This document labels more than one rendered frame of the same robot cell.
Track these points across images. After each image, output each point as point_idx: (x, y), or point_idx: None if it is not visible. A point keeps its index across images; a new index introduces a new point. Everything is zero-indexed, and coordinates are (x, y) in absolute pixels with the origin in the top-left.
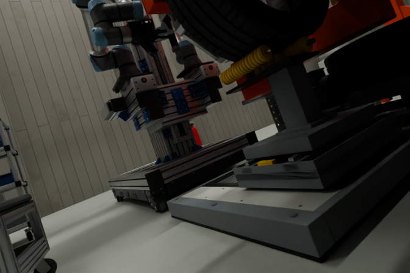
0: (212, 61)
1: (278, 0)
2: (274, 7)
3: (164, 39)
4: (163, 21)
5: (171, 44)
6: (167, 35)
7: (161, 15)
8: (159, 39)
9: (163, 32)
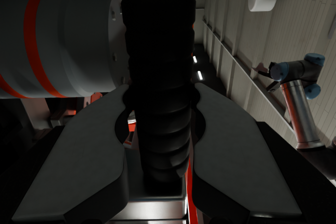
0: None
1: None
2: None
3: (230, 102)
4: (163, 189)
5: (157, 8)
6: (170, 109)
7: (135, 216)
8: (236, 144)
9: (29, 161)
